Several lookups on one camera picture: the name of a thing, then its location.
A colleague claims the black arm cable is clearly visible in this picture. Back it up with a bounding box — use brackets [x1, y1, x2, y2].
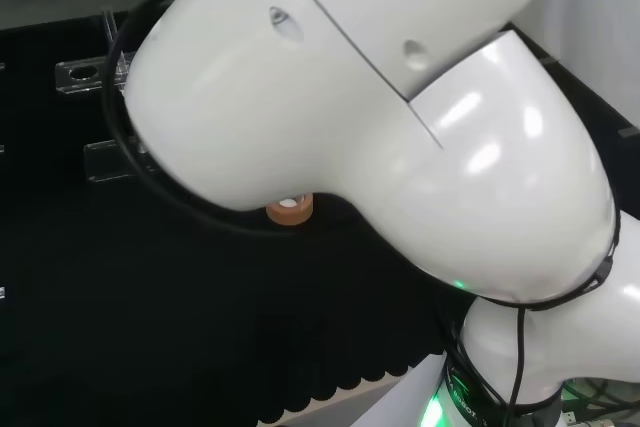
[101, 0, 312, 241]

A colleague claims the black bench cloth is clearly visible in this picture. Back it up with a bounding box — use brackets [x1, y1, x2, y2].
[0, 0, 640, 427]

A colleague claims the clear acrylic funnel stand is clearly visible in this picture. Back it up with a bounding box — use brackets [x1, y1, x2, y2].
[53, 6, 162, 183]

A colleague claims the brown cork ring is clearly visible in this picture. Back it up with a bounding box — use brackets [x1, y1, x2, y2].
[265, 194, 314, 227]

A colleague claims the pale board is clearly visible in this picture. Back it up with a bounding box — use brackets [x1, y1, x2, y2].
[257, 349, 451, 427]

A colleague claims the black base cable bundle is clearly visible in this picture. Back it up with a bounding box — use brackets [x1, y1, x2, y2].
[439, 304, 532, 421]

